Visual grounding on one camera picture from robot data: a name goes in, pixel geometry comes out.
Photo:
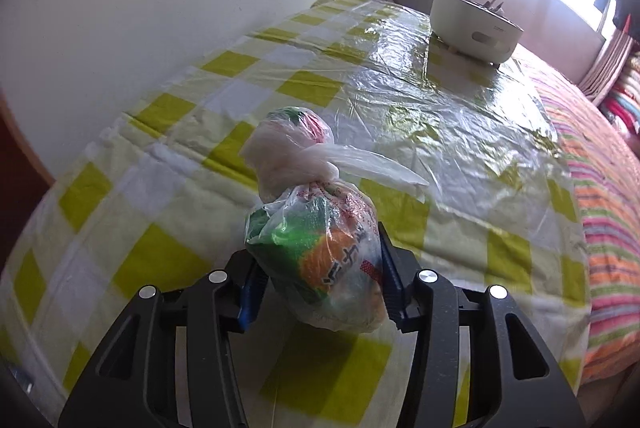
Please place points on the stack of folded quilts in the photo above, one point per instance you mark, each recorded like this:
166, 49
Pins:
621, 105

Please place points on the striped colourful bedspread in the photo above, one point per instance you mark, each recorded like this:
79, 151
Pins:
605, 174

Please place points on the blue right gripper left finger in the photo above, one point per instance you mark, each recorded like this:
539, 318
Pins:
244, 316

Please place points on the white oval basket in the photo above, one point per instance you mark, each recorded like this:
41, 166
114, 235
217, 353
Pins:
474, 30

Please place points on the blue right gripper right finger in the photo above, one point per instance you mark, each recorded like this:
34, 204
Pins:
393, 281

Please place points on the striped curtain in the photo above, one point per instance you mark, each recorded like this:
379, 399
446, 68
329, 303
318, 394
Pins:
604, 72

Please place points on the bag with snack wrappers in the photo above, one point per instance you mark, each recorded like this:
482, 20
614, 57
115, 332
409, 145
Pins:
315, 234

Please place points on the yellow checkered plastic tablecloth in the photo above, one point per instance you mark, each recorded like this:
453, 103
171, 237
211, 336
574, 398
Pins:
162, 195

